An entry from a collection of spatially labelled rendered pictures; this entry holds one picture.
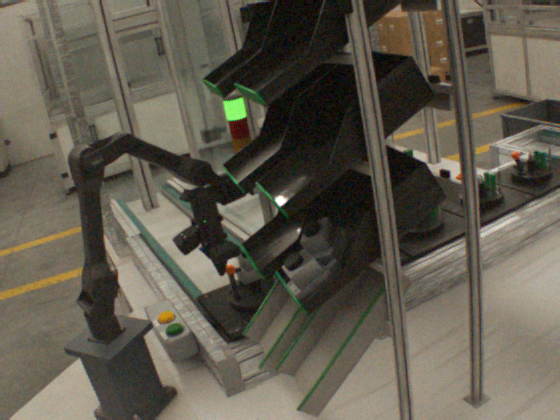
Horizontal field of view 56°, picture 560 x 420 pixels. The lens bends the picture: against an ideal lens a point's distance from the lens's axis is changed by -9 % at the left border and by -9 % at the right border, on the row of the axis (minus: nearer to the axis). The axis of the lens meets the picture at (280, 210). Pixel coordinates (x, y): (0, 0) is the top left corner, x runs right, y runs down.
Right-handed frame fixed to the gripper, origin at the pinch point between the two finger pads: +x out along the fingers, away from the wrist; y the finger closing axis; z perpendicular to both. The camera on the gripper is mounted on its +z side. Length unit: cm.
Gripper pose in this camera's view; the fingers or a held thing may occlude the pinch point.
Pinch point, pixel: (218, 262)
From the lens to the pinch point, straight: 132.4
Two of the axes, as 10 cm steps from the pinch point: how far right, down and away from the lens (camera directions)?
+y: 4.4, 2.5, -8.6
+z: -8.8, 3.2, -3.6
